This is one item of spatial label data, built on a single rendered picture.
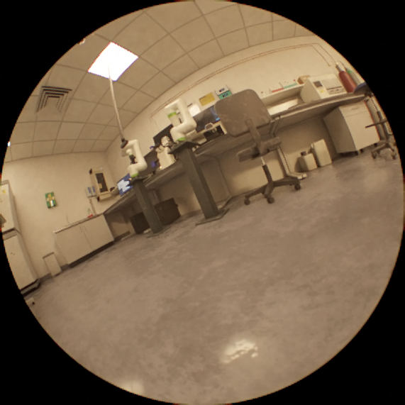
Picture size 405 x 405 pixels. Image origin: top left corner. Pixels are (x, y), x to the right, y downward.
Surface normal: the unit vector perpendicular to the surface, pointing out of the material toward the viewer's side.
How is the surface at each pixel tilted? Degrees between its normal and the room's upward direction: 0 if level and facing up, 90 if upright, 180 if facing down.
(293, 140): 90
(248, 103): 90
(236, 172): 90
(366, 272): 0
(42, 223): 90
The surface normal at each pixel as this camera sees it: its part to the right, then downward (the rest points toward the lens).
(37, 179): 0.84, -0.33
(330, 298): -0.39, -0.92
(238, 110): -0.29, 0.20
